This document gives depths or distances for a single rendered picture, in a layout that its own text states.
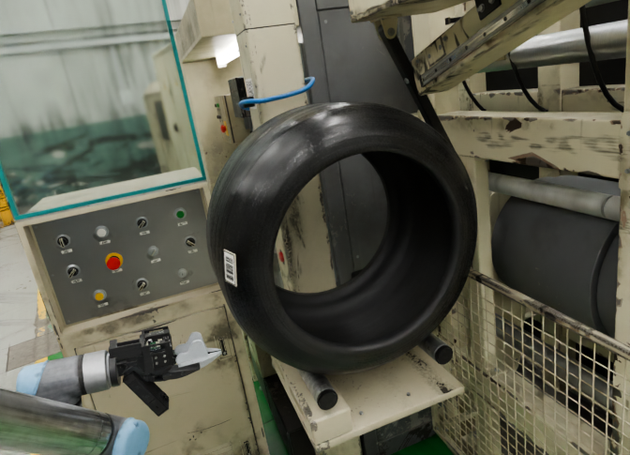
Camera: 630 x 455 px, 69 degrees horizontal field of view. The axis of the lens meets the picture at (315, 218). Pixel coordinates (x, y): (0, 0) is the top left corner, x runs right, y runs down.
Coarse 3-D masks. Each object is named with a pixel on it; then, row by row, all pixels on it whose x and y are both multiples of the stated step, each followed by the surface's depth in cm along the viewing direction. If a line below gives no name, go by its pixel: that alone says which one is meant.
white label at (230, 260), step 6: (228, 252) 81; (228, 258) 81; (234, 258) 80; (228, 264) 82; (234, 264) 80; (228, 270) 82; (234, 270) 80; (228, 276) 82; (234, 276) 80; (234, 282) 81
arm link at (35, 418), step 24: (0, 408) 60; (24, 408) 64; (48, 408) 67; (72, 408) 72; (0, 432) 60; (24, 432) 63; (48, 432) 66; (72, 432) 70; (96, 432) 74; (120, 432) 78; (144, 432) 82
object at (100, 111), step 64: (0, 0) 118; (64, 0) 123; (128, 0) 128; (0, 64) 122; (64, 64) 126; (128, 64) 132; (0, 128) 125; (64, 128) 130; (128, 128) 136; (192, 128) 141; (64, 192) 134; (128, 192) 139
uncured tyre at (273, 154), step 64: (320, 128) 82; (384, 128) 84; (256, 192) 80; (448, 192) 91; (256, 256) 81; (384, 256) 123; (448, 256) 109; (256, 320) 85; (320, 320) 118; (384, 320) 114
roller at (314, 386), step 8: (304, 376) 100; (312, 376) 97; (320, 376) 97; (312, 384) 96; (320, 384) 94; (328, 384) 95; (312, 392) 94; (320, 392) 92; (328, 392) 92; (336, 392) 93; (320, 400) 92; (328, 400) 92; (336, 400) 93; (328, 408) 93
